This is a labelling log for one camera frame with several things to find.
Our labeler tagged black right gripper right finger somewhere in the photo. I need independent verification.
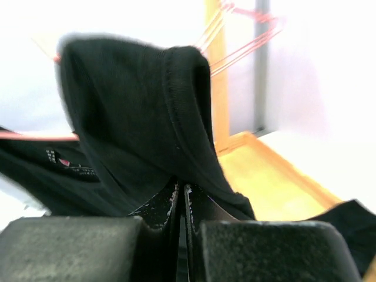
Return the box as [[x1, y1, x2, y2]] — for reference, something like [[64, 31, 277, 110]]
[[184, 185, 361, 281]]

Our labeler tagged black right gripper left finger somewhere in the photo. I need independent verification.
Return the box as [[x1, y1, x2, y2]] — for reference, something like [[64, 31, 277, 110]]
[[1, 179, 180, 281]]

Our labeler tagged black tank top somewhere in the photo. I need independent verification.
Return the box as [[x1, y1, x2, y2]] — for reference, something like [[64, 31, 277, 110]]
[[1, 37, 375, 281]]

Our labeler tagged pink hanger of white top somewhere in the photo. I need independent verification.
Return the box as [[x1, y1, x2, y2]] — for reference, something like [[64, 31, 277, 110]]
[[206, 7, 275, 65]]

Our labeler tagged pink hanger of grey top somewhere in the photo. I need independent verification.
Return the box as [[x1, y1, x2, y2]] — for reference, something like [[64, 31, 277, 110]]
[[194, 1, 240, 54]]

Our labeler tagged pink hanger of red top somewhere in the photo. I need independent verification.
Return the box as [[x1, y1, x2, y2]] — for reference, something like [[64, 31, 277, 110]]
[[210, 17, 282, 77]]

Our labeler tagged wooden clothes rack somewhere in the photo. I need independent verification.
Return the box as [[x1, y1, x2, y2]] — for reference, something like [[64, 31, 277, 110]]
[[204, 1, 341, 220]]

